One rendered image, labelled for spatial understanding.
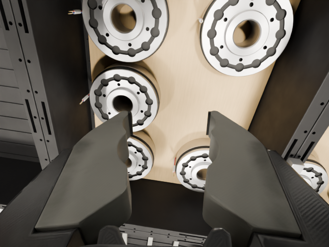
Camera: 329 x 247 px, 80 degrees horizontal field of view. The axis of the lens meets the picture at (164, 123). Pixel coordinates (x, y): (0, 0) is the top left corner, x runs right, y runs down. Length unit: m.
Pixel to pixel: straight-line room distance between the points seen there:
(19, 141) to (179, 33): 0.37
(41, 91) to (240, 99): 0.26
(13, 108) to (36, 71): 0.20
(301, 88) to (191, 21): 0.15
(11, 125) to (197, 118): 0.34
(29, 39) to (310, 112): 0.28
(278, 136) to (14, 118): 0.43
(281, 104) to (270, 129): 0.04
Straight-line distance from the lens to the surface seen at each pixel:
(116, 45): 0.28
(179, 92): 0.31
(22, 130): 0.46
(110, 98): 0.29
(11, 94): 0.43
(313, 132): 0.27
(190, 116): 0.33
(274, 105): 0.30
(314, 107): 0.24
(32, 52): 0.24
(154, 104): 0.29
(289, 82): 0.28
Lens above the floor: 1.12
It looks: 58 degrees down
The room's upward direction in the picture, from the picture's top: 170 degrees counter-clockwise
